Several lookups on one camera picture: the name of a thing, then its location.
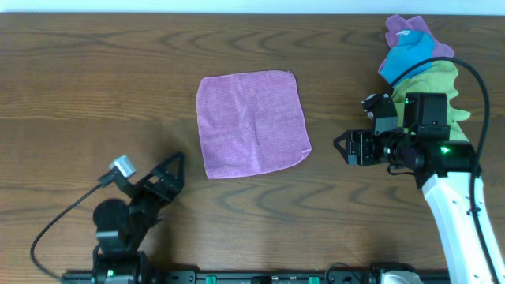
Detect purple microfiber cloth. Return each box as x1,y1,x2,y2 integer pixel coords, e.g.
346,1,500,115
196,70,312,179

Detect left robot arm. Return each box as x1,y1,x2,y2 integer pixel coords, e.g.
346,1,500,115
91,152,185,284

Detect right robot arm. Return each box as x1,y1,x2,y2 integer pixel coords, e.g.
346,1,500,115
334,129,504,283

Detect green microfiber cloth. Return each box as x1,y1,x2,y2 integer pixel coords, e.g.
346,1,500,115
392,61,471,141

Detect purple cloth under pile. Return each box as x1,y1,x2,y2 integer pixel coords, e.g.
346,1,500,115
385,15,455,58

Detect left black cable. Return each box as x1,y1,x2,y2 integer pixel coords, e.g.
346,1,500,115
29,183,104,282

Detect black cable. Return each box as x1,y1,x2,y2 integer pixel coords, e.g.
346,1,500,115
388,57,502,284
29,183,104,282

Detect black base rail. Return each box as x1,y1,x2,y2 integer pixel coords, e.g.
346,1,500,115
61,262,451,284

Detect right black cable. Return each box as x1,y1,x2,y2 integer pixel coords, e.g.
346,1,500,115
388,57,502,284

